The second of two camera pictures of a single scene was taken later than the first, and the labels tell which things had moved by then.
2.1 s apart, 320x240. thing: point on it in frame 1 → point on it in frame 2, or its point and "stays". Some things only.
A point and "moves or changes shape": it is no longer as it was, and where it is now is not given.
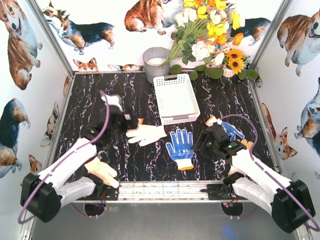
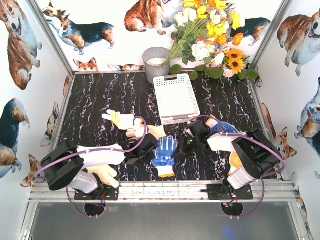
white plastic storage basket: [176, 99] stays
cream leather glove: [94, 166] stays
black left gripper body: [130, 122] → [149, 145]
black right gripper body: [208, 139] → [186, 144]
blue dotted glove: [231, 131] stays
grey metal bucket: [153, 58] stays
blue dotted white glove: [183, 151] moves or changes shape
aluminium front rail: [165, 192] stays
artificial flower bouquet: [205, 31] stays
